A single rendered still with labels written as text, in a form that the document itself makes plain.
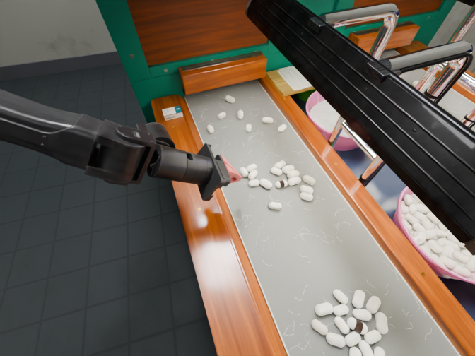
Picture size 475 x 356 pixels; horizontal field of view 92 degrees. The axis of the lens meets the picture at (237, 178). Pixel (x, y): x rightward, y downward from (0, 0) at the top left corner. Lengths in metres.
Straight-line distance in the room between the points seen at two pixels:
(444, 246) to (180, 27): 0.91
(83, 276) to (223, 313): 1.11
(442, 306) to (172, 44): 0.94
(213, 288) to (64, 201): 1.43
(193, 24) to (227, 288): 0.73
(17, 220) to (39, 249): 0.28
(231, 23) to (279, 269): 0.73
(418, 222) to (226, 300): 0.52
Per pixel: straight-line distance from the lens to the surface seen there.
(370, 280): 0.62
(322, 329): 0.55
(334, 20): 0.49
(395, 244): 0.65
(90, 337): 1.44
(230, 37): 0.89
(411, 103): 0.36
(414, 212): 0.75
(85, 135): 0.36
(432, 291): 0.65
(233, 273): 0.53
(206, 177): 0.43
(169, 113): 0.80
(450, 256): 0.74
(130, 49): 0.83
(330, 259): 0.60
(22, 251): 1.79
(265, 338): 0.52
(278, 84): 0.92
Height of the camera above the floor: 1.28
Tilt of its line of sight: 56 degrees down
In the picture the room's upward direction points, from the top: straight up
